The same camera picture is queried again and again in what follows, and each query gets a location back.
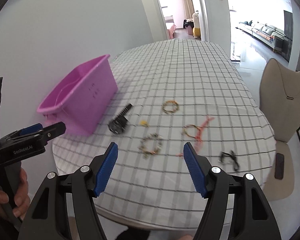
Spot black phone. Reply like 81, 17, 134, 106
274, 153, 285, 180

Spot person's left hand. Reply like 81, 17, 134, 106
0, 168, 30, 220

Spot rainbow bracelet red cords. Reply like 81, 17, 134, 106
176, 115, 215, 158

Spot white black grid tablecloth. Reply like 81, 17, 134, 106
52, 40, 275, 230

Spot stone bead bracelet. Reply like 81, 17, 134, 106
139, 133, 164, 159

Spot yellow braided beaded bracelet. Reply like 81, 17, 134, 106
161, 100, 180, 114

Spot beige necklace display bust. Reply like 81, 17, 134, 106
260, 58, 300, 202

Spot white yellow plush toy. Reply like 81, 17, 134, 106
192, 11, 201, 38

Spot small yellow hair clip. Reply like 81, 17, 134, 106
140, 120, 149, 127

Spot black digital wristwatch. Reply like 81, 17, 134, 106
108, 103, 133, 134

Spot pink plastic bin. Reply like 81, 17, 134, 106
37, 54, 118, 136

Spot grey green sofa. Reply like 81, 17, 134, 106
236, 21, 292, 54

